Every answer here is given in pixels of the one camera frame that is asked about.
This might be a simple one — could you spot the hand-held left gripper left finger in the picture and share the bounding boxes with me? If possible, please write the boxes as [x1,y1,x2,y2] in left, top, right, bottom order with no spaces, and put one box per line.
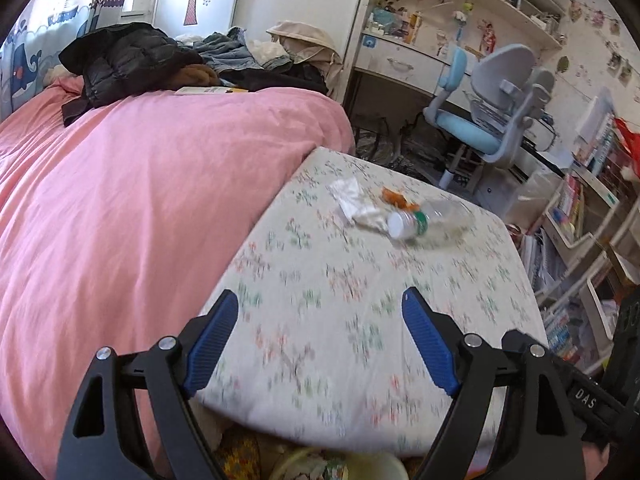
[55,289,241,480]

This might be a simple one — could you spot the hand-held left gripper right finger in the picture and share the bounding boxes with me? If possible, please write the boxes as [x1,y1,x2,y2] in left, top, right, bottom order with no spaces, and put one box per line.
[401,286,587,480]

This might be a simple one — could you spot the yellow trash bin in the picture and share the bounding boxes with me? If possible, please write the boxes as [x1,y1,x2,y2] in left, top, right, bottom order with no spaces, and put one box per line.
[269,447,409,480]

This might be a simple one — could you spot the person's right forearm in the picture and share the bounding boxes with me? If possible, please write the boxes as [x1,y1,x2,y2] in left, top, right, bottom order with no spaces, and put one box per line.
[581,441,611,480]

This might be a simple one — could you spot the floral cloth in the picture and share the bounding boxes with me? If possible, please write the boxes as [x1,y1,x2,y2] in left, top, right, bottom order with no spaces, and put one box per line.
[191,146,549,457]

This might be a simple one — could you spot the clear plastic bottle white cap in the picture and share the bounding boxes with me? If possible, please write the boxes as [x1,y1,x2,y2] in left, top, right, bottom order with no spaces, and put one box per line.
[387,197,474,249]

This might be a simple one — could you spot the white book rack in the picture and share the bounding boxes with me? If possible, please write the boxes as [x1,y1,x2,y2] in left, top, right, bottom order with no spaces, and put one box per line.
[529,159,640,377]

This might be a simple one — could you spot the small orange peel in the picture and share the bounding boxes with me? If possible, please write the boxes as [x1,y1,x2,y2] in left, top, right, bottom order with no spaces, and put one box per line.
[381,187,422,212]

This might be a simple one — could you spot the large crumpled white tissue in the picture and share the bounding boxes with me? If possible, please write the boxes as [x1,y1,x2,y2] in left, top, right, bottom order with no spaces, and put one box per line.
[327,177,394,234]

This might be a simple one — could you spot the pink blanket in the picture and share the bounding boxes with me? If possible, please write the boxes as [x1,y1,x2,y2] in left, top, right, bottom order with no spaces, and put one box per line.
[0,77,357,480]

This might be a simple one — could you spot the clear plastic bag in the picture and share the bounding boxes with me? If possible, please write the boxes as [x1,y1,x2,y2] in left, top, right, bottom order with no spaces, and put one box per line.
[504,169,567,232]

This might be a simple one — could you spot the plastic bags under desk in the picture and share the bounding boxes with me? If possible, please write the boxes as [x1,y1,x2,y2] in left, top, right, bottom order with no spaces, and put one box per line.
[354,119,452,182]

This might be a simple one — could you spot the red bag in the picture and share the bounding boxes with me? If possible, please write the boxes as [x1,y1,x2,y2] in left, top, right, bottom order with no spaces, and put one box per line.
[613,116,640,182]

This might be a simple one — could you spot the stack of upright books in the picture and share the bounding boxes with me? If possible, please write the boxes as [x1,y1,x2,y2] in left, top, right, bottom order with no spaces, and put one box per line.
[571,86,619,172]

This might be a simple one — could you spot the yellow and white book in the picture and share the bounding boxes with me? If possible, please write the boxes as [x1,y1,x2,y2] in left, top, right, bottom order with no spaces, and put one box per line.
[174,85,250,97]

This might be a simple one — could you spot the grey and blue desk chair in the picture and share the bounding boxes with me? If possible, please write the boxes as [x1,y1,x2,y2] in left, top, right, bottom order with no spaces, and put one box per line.
[421,42,557,192]

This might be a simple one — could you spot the brown garment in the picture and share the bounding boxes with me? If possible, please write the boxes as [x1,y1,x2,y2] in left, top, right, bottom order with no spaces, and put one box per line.
[172,64,222,89]

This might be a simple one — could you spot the black garment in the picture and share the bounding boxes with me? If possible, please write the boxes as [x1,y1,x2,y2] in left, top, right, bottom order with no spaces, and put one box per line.
[216,62,332,97]

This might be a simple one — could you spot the white desk with shelves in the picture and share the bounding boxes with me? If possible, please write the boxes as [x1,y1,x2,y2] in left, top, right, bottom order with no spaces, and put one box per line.
[344,0,572,112]

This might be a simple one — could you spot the black puffer jacket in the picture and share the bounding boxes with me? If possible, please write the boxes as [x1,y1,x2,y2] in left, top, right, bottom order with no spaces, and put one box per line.
[59,23,207,127]

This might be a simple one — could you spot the denim garment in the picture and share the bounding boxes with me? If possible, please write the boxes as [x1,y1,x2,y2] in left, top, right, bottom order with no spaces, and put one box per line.
[191,27,294,74]

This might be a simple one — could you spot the white garment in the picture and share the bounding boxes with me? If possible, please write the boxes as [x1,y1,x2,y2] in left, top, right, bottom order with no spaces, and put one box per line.
[246,37,292,62]

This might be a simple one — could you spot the blue printed curtain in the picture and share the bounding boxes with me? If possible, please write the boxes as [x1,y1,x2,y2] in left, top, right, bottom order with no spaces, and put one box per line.
[0,0,109,122]

